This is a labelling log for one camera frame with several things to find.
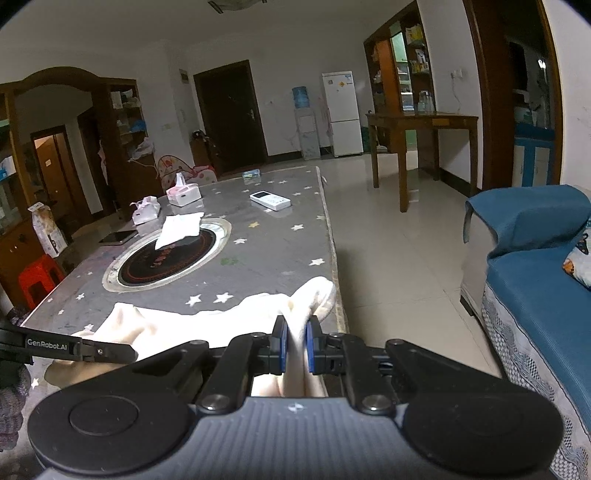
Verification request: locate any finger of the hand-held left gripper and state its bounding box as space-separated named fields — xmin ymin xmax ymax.
xmin=74 ymin=339 xmax=139 ymax=365

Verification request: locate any brown interior door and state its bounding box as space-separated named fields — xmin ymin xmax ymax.
xmin=31 ymin=126 xmax=88 ymax=222

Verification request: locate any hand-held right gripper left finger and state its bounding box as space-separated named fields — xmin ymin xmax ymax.
xmin=131 ymin=315 xmax=291 ymax=414

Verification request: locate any white refrigerator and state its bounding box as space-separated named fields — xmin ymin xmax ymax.
xmin=322 ymin=71 xmax=364 ymax=158

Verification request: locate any red plastic stool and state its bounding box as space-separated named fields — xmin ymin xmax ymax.
xmin=18 ymin=255 xmax=66 ymax=311

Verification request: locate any cream knit garment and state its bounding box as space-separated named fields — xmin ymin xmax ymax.
xmin=45 ymin=276 xmax=336 ymax=400

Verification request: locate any white pink tissue box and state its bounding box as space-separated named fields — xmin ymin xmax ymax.
xmin=166 ymin=173 xmax=202 ymax=206
xmin=131 ymin=196 xmax=161 ymax=225

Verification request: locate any dark wooden bookcase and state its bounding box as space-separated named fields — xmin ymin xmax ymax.
xmin=92 ymin=78 xmax=162 ymax=217

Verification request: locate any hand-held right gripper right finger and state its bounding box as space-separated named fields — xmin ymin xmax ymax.
xmin=305 ymin=316 xmax=504 ymax=414

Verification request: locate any patterned cushion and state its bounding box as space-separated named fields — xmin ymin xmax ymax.
xmin=562 ymin=233 xmax=591 ymax=289

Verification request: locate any dark brown entrance door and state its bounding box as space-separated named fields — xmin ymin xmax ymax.
xmin=192 ymin=60 xmax=269 ymax=176

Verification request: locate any blue sofa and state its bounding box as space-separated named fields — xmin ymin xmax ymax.
xmin=460 ymin=185 xmax=591 ymax=480

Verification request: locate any blue white cabinet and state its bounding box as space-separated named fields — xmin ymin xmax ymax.
xmin=512 ymin=122 xmax=557 ymax=188

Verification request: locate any white water dispenser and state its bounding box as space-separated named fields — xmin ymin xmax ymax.
xmin=295 ymin=109 xmax=321 ymax=161

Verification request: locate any white crumpled tissue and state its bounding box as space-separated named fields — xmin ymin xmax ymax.
xmin=154 ymin=212 xmax=205 ymax=251

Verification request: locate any round black induction cooktop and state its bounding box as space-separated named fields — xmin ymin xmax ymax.
xmin=102 ymin=218 xmax=232 ymax=294

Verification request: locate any wooden shelving unit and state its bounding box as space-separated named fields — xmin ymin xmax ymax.
xmin=364 ymin=0 xmax=437 ymax=153

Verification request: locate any polka-dot play tent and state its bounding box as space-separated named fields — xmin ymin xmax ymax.
xmin=156 ymin=154 xmax=219 ymax=185

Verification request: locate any brown wooden side table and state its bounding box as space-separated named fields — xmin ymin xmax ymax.
xmin=366 ymin=112 xmax=479 ymax=213

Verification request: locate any white brown paper carton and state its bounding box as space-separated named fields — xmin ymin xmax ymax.
xmin=28 ymin=202 xmax=68 ymax=258

